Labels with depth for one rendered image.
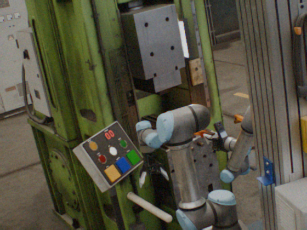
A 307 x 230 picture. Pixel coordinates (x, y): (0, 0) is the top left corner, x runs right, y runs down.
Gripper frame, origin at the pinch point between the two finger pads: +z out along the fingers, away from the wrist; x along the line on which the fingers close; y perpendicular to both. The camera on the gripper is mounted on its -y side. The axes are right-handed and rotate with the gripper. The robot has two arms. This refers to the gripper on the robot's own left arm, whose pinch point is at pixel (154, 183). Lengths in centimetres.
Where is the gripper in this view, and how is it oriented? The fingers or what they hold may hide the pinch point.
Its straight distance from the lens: 257.6
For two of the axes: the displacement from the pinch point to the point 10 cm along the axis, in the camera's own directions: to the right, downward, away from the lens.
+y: 2.4, 2.7, -9.3
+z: 1.8, 9.3, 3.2
